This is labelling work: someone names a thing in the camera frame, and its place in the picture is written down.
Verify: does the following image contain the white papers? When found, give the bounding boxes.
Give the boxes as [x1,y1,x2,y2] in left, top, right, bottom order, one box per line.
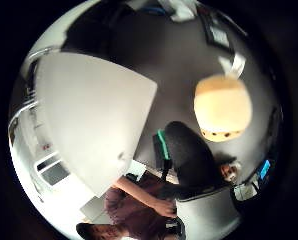
[233,182,260,202]

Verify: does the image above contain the person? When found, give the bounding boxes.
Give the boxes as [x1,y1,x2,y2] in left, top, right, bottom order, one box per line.
[76,159,243,240]

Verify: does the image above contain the blue lit monitor screen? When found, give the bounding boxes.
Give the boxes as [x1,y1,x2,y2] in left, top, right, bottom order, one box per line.
[257,159,273,181]

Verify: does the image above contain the white fabric tag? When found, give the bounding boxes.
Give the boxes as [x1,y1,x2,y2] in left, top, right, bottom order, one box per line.
[218,53,247,80]

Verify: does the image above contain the large white box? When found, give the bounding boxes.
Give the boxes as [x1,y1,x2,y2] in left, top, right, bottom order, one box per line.
[34,52,159,198]

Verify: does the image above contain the black framed picture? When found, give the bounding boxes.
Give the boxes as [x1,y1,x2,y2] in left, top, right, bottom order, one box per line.
[202,13,237,52]

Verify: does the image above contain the white cloth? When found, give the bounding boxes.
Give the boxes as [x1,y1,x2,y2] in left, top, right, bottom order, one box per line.
[158,0,199,23]

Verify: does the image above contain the large black furniture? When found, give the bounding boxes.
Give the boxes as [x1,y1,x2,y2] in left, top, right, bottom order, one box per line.
[60,3,137,64]

